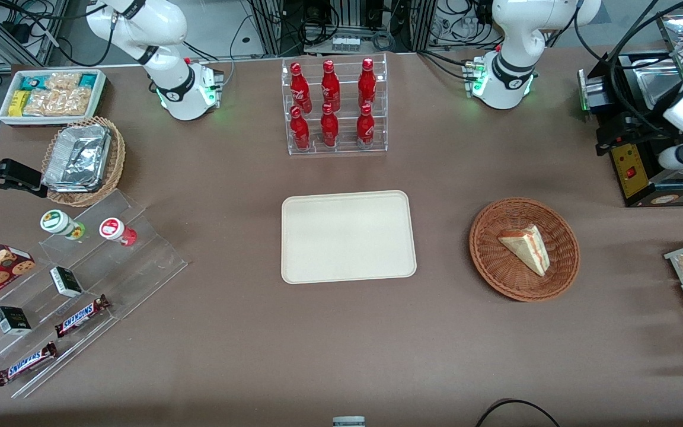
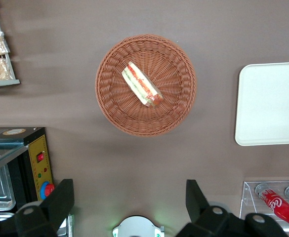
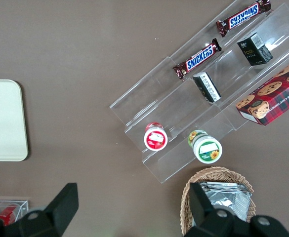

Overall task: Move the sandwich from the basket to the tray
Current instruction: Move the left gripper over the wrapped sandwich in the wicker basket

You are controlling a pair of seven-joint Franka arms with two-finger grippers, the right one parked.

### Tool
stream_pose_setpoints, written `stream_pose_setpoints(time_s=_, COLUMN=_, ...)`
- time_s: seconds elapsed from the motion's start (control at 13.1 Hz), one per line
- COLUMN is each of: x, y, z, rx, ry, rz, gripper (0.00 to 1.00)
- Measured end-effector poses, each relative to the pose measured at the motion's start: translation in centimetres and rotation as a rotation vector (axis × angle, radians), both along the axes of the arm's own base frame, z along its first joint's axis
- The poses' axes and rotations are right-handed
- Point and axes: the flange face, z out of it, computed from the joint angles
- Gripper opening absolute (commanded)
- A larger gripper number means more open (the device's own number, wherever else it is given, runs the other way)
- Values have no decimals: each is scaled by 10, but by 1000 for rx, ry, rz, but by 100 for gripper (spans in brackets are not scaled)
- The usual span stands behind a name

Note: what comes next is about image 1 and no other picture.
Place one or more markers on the Snickers chocolate bar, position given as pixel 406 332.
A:
pixel 25 363
pixel 82 316

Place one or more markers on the small black carton box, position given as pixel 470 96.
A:
pixel 66 281
pixel 12 320

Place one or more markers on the light tan wicker basket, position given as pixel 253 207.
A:
pixel 115 160

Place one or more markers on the red lidded white jar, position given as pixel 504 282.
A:
pixel 113 229

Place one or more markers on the yellow snack packet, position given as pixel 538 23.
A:
pixel 18 102

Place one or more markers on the black food warmer machine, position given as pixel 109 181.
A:
pixel 632 172

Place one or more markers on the triangular sandwich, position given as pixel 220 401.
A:
pixel 525 246

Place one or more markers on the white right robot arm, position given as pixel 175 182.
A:
pixel 169 35

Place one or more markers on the clear acrylic bottle rack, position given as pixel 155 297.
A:
pixel 316 149

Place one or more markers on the beige plastic serving tray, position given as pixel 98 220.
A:
pixel 347 237

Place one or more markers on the dark brown round wicker basket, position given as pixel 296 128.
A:
pixel 495 267

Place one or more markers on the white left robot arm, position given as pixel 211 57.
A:
pixel 513 35

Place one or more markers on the white power strip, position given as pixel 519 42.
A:
pixel 345 42

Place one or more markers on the stack of foil containers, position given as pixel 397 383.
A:
pixel 77 157

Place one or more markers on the clear acrylic tiered display stand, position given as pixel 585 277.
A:
pixel 140 261

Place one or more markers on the teal snack packet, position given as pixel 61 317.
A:
pixel 33 82
pixel 88 80

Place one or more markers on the clear bag of crackers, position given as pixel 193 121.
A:
pixel 63 81
pixel 60 102

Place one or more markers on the white rectangular snack bin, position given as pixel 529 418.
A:
pixel 97 101

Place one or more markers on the green lidded white jar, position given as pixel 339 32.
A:
pixel 57 222

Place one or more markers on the red cola bottle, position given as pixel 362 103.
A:
pixel 300 86
pixel 330 86
pixel 365 127
pixel 299 130
pixel 367 83
pixel 329 127

